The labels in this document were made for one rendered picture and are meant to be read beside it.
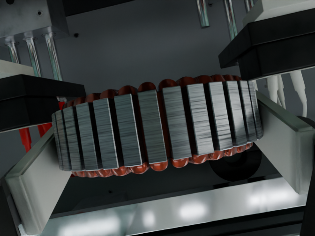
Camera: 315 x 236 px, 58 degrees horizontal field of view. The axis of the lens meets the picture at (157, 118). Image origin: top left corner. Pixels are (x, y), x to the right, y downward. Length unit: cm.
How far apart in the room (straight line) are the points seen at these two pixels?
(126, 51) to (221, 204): 26
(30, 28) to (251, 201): 28
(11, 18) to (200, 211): 27
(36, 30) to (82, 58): 13
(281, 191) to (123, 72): 27
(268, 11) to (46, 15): 22
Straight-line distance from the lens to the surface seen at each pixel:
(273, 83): 30
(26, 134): 34
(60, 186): 16
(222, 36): 43
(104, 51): 44
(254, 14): 22
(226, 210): 28
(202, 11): 25
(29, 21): 33
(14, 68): 25
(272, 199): 29
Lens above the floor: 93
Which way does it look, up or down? 3 degrees up
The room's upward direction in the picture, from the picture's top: 168 degrees clockwise
